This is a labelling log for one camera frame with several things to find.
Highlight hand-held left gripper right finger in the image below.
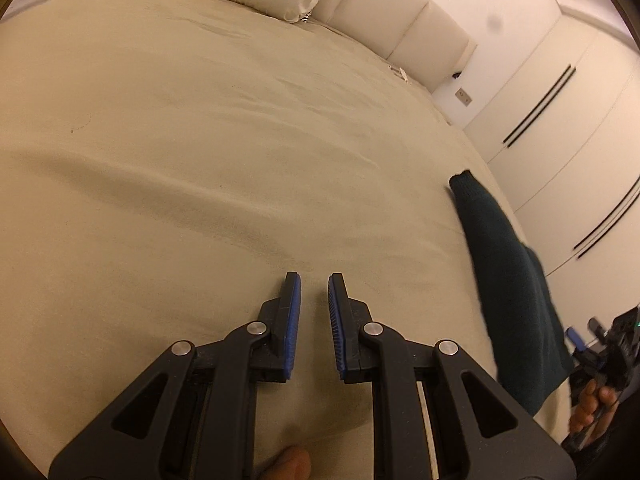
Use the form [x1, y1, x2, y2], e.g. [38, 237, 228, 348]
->
[327, 272, 578, 480]

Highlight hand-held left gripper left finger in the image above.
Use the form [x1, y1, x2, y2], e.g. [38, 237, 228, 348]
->
[47, 271, 303, 480]

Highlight dark teal knit sweater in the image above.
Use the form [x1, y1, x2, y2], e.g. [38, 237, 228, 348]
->
[447, 170, 576, 417]

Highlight person's right hand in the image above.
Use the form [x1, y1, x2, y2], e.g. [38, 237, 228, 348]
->
[569, 377, 622, 436]

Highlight person's left hand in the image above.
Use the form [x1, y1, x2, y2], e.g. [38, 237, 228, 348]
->
[262, 446, 314, 480]

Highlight beige bed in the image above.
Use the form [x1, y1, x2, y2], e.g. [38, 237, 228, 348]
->
[0, 0, 581, 480]

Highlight white wardrobe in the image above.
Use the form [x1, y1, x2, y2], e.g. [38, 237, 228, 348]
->
[462, 2, 640, 321]

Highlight white padded headboard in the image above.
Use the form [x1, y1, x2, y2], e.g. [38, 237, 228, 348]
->
[310, 0, 478, 95]

